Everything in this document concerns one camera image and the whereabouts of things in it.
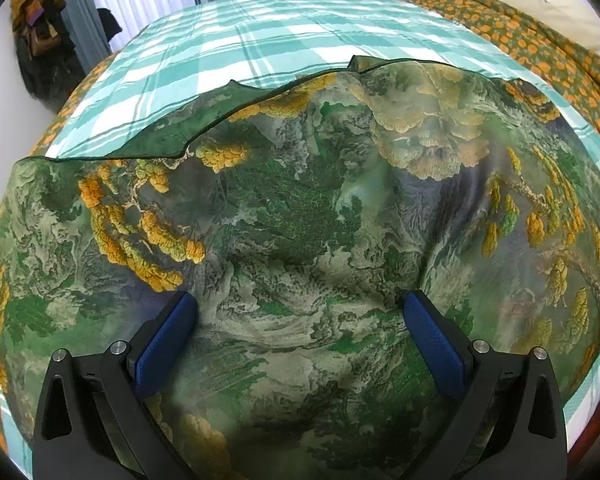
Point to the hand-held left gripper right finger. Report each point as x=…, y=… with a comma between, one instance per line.
x=436, y=345

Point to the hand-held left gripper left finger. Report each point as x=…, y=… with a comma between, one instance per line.
x=165, y=345

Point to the green landscape print garment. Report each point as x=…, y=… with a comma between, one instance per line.
x=300, y=240

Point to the dark hanging clothes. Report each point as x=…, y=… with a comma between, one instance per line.
x=45, y=45

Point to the black garment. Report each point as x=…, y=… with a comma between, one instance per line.
x=109, y=30

